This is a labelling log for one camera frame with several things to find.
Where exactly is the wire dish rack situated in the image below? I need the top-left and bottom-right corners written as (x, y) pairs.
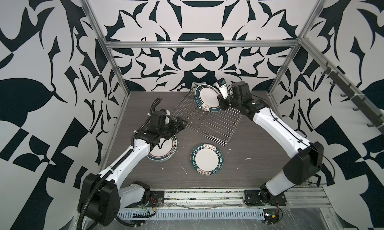
top-left (172, 87), bottom-right (242, 146)

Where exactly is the black corrugated cable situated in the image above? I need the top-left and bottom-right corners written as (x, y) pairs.
top-left (75, 169), bottom-right (112, 230)

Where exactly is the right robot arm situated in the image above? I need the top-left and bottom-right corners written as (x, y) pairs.
top-left (215, 78), bottom-right (324, 204)

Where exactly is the aluminium frame crossbar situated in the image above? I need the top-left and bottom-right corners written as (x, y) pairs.
top-left (105, 40), bottom-right (298, 49)

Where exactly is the white cable duct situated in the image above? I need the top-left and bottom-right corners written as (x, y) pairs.
top-left (118, 209), bottom-right (265, 221)

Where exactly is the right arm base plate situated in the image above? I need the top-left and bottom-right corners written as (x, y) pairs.
top-left (244, 190), bottom-right (287, 207)

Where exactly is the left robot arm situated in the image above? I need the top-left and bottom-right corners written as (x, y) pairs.
top-left (76, 109), bottom-right (188, 230)

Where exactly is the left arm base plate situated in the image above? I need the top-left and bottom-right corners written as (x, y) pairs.
top-left (146, 191), bottom-right (165, 208)

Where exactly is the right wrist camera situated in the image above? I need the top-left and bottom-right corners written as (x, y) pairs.
top-left (215, 78), bottom-right (229, 99)

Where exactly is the wall hook rail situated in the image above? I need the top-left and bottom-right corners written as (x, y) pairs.
top-left (321, 62), bottom-right (384, 135)

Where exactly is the white plate red green band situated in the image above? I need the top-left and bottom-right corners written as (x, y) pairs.
top-left (147, 136), bottom-right (178, 162)

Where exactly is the white plate green lettering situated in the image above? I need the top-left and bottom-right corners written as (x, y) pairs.
top-left (194, 84), bottom-right (221, 112)

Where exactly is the white plate green rim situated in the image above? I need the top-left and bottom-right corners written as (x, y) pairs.
top-left (190, 144), bottom-right (224, 176)

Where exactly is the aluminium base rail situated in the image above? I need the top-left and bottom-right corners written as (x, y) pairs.
top-left (74, 186), bottom-right (331, 211)

